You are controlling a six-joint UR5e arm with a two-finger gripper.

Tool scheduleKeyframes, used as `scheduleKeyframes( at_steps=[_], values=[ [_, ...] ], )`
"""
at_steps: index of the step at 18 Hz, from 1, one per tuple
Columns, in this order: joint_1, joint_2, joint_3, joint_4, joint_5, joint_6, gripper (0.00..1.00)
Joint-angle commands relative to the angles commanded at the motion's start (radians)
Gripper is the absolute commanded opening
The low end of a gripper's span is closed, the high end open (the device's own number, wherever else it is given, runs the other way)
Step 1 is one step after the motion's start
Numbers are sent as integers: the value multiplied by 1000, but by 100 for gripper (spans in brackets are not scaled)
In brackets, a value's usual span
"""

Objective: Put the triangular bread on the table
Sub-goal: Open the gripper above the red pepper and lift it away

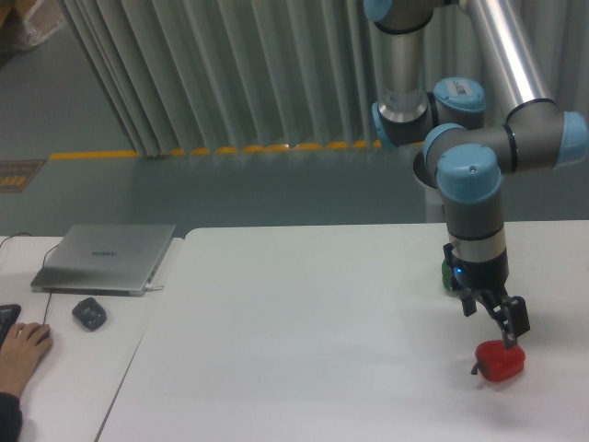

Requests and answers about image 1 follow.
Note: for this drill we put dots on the black computer mouse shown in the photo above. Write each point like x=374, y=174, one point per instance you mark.
x=46, y=333

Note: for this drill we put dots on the black small controller device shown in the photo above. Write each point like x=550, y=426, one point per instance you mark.
x=90, y=314

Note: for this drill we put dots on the silver closed laptop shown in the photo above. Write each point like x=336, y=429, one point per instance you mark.
x=109, y=259

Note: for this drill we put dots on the yellow floor tape line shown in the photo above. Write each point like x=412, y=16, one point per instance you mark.
x=94, y=155

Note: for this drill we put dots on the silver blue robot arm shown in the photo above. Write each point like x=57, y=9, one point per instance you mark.
x=461, y=158

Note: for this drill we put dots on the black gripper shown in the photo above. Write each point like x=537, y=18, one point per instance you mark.
x=488, y=280

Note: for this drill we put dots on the orange floor sign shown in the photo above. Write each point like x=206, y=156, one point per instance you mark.
x=17, y=174

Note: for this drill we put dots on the grey pleated curtain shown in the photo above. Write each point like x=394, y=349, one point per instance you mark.
x=230, y=75

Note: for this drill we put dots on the green bell pepper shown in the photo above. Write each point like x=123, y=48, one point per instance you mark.
x=448, y=278

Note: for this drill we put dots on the clear plastic wrapped bundle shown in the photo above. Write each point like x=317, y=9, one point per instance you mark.
x=25, y=25

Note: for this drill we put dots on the dark sleeved forearm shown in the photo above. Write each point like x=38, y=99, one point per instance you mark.
x=11, y=417

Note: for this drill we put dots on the red bell pepper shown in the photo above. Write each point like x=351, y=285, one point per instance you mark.
x=496, y=363

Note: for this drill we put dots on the person's bare hand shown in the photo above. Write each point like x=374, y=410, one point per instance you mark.
x=20, y=356

